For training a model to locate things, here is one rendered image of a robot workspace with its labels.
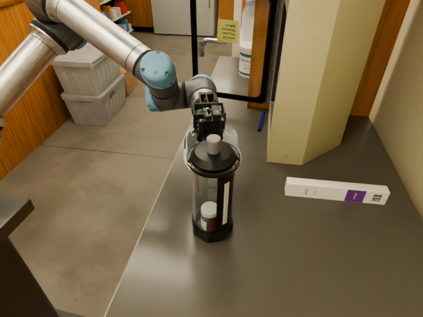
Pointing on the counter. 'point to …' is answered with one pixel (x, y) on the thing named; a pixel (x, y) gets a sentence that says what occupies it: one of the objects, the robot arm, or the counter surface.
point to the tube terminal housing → (319, 75)
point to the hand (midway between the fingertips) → (213, 165)
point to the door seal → (265, 55)
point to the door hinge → (274, 50)
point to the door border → (264, 52)
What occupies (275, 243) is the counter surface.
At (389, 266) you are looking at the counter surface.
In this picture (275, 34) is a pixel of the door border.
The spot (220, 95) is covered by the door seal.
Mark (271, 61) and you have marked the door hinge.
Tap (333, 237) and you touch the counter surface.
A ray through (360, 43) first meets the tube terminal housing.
